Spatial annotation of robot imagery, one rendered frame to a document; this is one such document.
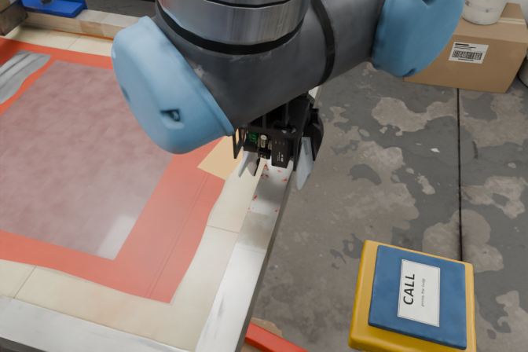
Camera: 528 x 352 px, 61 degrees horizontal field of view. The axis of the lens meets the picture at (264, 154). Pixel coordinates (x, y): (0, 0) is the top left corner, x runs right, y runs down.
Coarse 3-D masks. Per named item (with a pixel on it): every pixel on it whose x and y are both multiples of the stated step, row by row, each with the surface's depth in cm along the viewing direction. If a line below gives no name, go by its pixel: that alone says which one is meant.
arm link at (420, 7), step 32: (352, 0) 26; (384, 0) 27; (416, 0) 26; (448, 0) 28; (352, 32) 27; (384, 32) 28; (416, 32) 27; (448, 32) 30; (352, 64) 29; (384, 64) 29; (416, 64) 30
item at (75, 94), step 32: (0, 64) 81; (64, 64) 81; (96, 64) 81; (32, 96) 75; (64, 96) 75; (96, 96) 75; (32, 128) 70; (64, 128) 70; (96, 128) 70; (128, 128) 70; (192, 160) 65
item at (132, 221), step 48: (0, 144) 67; (48, 144) 67; (96, 144) 67; (0, 192) 61; (48, 192) 61; (96, 192) 61; (144, 192) 61; (192, 192) 61; (0, 240) 56; (48, 240) 56; (96, 240) 56; (144, 240) 56; (192, 240) 56; (144, 288) 52
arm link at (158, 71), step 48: (192, 0) 19; (240, 0) 18; (288, 0) 19; (144, 48) 21; (192, 48) 21; (240, 48) 20; (288, 48) 22; (144, 96) 23; (192, 96) 22; (240, 96) 23; (288, 96) 26; (192, 144) 24
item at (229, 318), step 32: (96, 32) 86; (256, 192) 57; (288, 192) 60; (256, 224) 53; (256, 256) 50; (224, 288) 48; (256, 288) 49; (0, 320) 46; (32, 320) 46; (64, 320) 46; (224, 320) 46
